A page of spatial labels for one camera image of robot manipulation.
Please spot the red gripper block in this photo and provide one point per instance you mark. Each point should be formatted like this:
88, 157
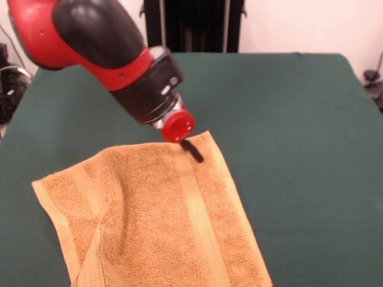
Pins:
176, 127

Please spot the tan terry towel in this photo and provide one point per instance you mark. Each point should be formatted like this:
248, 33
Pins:
155, 215

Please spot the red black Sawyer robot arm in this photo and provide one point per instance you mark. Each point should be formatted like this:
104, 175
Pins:
89, 39

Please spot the dark green table cloth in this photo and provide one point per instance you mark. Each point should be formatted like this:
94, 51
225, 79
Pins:
284, 134

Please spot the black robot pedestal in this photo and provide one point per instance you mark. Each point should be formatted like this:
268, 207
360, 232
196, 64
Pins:
194, 27

